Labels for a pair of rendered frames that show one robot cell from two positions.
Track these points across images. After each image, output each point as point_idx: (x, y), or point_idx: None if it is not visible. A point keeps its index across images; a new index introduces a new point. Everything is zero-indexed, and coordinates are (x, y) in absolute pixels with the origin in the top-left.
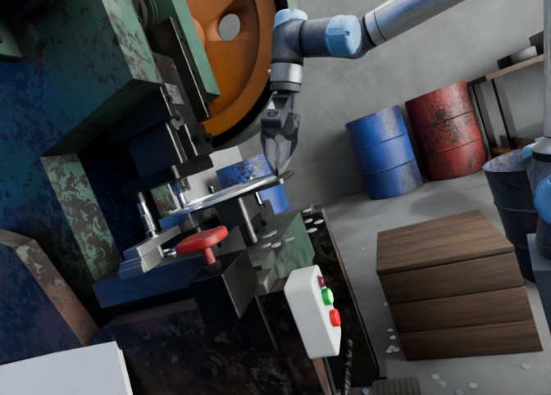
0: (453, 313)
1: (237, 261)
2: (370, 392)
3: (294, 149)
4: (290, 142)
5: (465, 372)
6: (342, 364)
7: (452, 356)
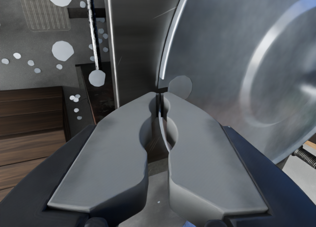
0: (1, 108)
1: None
2: (88, 57)
3: (52, 156)
4: (60, 194)
5: (12, 74)
6: (108, 68)
7: (23, 89)
